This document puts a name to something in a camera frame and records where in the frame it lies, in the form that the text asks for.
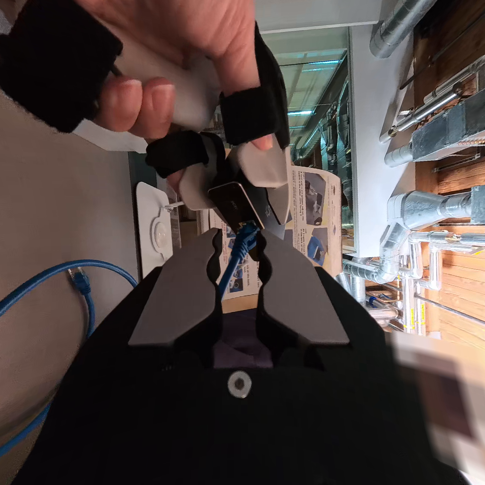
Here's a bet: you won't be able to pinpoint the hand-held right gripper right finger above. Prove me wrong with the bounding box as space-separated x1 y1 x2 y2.
256 230 350 367

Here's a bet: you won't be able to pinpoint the black ethernet switch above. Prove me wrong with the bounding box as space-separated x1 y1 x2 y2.
207 181 288 263

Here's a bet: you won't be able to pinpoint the person's left hand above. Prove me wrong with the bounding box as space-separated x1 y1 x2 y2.
74 0 274 190

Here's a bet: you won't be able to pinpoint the dark green desk mat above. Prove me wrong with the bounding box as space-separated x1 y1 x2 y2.
128 151 152 186

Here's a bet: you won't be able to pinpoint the white stand base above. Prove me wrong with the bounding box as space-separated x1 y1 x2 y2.
135 181 183 280

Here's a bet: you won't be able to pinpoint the silver round air duct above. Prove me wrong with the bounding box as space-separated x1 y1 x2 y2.
369 0 436 59

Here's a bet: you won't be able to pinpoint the instruction poster board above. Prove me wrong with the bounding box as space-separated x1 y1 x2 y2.
208 165 343 302

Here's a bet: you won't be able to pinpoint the silver insulated pipes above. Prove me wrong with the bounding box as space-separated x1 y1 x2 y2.
343 187 485 336

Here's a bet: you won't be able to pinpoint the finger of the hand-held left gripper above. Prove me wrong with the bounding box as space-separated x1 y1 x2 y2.
236 146 294 244
178 169 215 211

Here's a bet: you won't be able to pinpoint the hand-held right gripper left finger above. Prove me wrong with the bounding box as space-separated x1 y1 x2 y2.
128 227 224 368

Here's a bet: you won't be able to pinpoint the grey rectangular duct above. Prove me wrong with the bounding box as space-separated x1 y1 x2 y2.
384 96 485 167

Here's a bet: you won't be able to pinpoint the blue ethernet cable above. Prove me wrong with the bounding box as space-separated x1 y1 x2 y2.
0 221 262 457

